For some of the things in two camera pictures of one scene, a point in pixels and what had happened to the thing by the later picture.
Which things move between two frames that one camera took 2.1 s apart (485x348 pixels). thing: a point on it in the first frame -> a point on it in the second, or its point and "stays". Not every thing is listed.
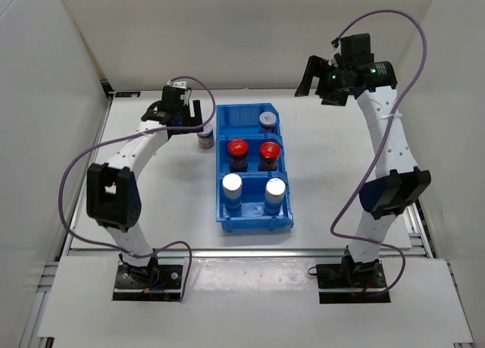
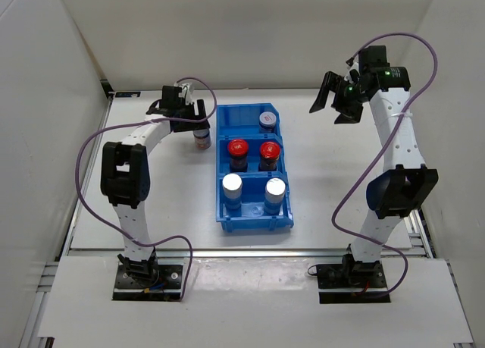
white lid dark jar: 267,122 stays
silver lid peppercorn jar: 275,190 stays
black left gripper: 195,120 stays
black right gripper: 317,67 -> 333,82
